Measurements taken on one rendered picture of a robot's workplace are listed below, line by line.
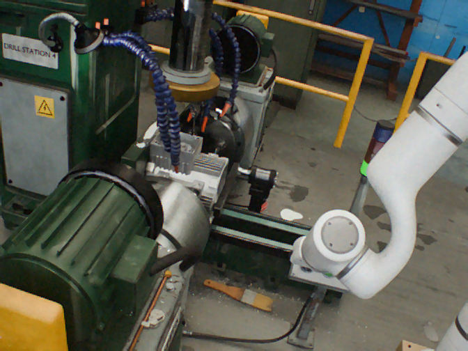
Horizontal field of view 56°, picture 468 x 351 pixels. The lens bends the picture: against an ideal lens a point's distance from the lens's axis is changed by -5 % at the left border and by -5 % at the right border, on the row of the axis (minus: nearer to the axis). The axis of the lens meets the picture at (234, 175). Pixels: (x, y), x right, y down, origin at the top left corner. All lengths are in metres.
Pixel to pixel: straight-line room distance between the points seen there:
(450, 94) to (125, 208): 0.50
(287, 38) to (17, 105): 3.39
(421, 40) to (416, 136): 5.54
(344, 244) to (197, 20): 0.63
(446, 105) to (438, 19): 5.51
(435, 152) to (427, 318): 0.85
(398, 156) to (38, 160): 0.90
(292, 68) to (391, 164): 3.72
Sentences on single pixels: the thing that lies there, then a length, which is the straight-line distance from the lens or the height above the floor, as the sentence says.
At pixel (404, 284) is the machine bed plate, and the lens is 1.56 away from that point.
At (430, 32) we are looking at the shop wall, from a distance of 6.24.
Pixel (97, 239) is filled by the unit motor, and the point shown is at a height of 1.34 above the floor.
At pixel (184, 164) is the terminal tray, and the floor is 1.11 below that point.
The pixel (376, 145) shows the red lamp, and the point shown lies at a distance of 1.51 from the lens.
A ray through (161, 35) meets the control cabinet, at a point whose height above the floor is 0.42.
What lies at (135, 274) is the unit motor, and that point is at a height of 1.32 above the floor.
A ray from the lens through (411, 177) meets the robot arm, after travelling 0.73.
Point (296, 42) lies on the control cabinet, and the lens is 4.35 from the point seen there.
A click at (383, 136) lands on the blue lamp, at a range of 1.49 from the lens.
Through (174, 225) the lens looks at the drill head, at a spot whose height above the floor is 1.14.
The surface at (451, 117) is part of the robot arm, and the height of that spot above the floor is 1.54.
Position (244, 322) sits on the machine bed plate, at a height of 0.80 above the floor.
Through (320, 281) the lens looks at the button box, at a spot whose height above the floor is 1.05.
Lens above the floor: 1.76
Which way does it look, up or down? 32 degrees down
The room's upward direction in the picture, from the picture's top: 11 degrees clockwise
